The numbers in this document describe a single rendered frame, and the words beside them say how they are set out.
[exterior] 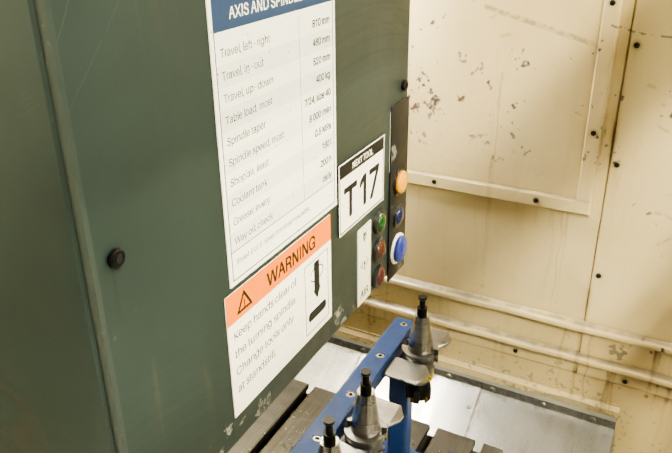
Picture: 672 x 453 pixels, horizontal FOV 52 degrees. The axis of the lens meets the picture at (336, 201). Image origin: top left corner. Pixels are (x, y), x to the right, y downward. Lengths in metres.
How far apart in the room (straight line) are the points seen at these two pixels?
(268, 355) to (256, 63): 0.23
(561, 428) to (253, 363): 1.24
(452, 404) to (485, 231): 0.44
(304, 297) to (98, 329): 0.23
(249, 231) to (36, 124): 0.19
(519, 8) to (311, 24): 0.89
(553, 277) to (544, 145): 0.30
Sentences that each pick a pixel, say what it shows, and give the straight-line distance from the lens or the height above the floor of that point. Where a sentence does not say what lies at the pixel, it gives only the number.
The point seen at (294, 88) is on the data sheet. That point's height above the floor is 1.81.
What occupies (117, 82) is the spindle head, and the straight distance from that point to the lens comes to 0.38.
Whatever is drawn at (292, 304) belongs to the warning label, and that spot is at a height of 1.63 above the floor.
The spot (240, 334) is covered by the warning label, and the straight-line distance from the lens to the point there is 0.52.
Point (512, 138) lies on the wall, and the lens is 1.45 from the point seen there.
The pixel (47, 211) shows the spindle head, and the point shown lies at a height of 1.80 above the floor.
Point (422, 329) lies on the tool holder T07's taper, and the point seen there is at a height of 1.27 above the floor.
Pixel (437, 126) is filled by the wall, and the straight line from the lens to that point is 1.49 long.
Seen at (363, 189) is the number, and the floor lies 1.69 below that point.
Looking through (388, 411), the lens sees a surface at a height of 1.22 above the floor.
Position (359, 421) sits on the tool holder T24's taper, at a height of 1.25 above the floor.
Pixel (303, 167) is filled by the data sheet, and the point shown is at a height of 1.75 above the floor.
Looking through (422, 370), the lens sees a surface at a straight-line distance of 1.19.
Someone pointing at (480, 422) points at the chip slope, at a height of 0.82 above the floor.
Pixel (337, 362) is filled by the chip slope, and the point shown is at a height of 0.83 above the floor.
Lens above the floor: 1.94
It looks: 24 degrees down
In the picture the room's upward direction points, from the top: 1 degrees counter-clockwise
